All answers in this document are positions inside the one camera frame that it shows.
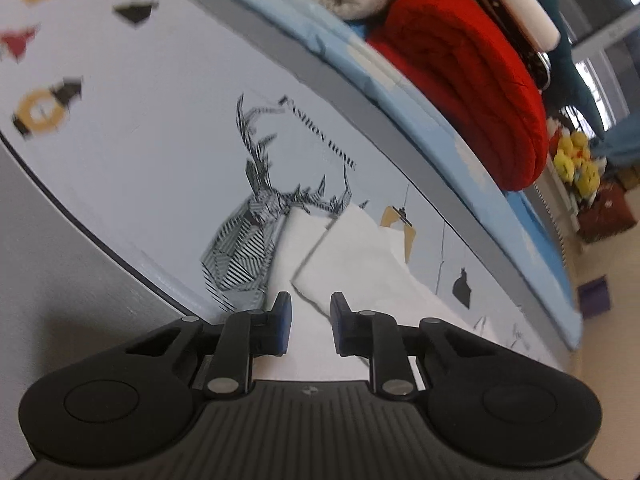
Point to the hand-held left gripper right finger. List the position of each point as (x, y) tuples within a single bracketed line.
[(339, 325)]

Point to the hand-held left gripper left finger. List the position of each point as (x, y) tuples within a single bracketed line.
[(282, 321)]

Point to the white shirt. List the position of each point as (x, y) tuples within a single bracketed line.
[(350, 260)]

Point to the deer print bed sheet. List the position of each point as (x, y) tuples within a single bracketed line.
[(150, 135)]

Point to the light blue sheet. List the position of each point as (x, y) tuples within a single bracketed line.
[(400, 95)]

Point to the purple bag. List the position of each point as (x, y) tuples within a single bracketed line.
[(594, 297)]

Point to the yellow plush toy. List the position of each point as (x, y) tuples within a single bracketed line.
[(575, 144), (580, 174)]

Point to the red folded blanket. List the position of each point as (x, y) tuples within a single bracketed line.
[(475, 75)]

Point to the teal shark plush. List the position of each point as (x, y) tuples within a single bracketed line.
[(570, 60)]

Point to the window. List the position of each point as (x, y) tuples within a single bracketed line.
[(590, 75)]

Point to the white roll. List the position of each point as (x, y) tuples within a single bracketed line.
[(520, 5)]

